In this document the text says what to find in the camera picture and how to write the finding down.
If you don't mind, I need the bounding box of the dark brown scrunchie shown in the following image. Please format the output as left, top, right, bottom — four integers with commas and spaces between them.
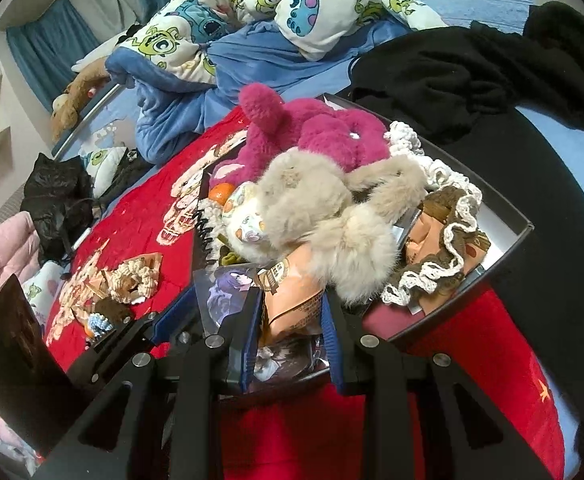
92, 297, 133, 327

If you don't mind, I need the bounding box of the white printed plush toy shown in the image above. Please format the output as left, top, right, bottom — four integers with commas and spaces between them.
222, 182, 277, 266

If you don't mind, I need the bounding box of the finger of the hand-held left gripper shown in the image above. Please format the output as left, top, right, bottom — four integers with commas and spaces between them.
66, 310, 199, 395

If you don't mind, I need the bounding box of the silver bed rail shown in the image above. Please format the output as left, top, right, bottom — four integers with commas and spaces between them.
52, 82, 125, 159

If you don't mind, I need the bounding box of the cartoon printed quilt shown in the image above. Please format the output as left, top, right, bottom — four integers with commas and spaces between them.
79, 0, 448, 87

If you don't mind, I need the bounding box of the brown teddy plush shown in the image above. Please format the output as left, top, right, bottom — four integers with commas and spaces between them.
50, 57, 118, 134

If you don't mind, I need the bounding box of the pink plush toy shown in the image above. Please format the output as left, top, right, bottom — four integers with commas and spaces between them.
209, 82, 390, 196

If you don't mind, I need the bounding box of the black toothed hair clip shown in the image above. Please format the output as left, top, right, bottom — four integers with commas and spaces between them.
192, 200, 213, 263

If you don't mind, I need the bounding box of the blue blanket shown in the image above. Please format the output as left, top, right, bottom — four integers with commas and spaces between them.
106, 20, 399, 167

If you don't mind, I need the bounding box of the black fleece garment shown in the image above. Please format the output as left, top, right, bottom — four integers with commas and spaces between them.
349, 0, 584, 132

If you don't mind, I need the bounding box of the small blue white trinket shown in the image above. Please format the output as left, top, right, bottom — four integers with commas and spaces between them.
84, 312, 113, 342

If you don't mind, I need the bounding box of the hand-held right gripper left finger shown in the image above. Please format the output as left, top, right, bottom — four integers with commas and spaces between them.
36, 289, 267, 480

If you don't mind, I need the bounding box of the small orange toy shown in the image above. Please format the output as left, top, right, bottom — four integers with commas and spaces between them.
208, 182, 237, 209

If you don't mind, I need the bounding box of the cartoon printed cushion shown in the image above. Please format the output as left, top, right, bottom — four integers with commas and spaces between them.
82, 147, 133, 197

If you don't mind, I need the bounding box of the black storage box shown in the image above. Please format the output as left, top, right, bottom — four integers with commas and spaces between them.
191, 92, 534, 396

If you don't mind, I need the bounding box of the orange snack pouch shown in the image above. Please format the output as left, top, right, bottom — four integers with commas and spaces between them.
259, 245, 333, 347

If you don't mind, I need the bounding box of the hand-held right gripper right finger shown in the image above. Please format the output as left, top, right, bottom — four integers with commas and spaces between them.
322, 299, 559, 480

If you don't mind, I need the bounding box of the maroon booklet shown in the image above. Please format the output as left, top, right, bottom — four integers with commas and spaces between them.
362, 290, 423, 344

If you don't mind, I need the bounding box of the beige rope crochet scrunchie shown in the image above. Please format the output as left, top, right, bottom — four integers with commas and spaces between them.
99, 252, 165, 307

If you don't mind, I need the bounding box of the brown crochet scrunchie white trim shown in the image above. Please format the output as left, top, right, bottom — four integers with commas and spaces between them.
379, 185, 489, 309

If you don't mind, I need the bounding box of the beige fluffy plush toy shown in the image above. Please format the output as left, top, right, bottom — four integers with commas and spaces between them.
259, 152, 429, 307

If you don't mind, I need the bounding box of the black smooth cloth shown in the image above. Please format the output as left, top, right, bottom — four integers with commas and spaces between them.
362, 100, 584, 480

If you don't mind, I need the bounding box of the pink quilted cloth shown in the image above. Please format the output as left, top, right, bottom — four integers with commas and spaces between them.
0, 210, 40, 466

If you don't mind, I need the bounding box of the anime printed card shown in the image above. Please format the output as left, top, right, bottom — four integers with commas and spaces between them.
194, 265, 263, 342
252, 337, 331, 392

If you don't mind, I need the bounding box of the orange packet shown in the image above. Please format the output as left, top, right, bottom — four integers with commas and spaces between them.
404, 210, 494, 281

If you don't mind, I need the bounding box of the red printed blanket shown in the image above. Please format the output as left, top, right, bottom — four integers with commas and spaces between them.
42, 105, 569, 480

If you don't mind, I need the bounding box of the black plastic bag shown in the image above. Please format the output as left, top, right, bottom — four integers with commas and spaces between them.
19, 152, 95, 267

